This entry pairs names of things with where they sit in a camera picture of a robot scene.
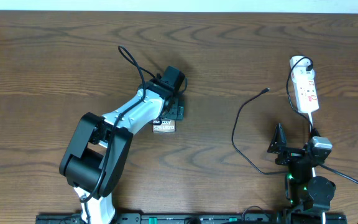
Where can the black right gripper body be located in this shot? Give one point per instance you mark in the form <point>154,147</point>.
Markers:
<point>289,156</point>

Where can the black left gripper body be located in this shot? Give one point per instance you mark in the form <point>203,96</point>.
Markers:
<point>178,112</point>

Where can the Galaxy S25 Ultra smartphone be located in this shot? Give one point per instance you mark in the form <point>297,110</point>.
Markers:
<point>164,126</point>

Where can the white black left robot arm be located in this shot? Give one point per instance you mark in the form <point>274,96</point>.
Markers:
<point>97,152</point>

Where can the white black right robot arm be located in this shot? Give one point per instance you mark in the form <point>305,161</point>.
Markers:
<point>310,195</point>

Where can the white USB charger adapter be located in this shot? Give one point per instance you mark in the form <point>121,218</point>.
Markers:
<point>301,67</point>

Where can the white power strip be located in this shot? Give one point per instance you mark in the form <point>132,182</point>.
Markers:
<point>306,95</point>

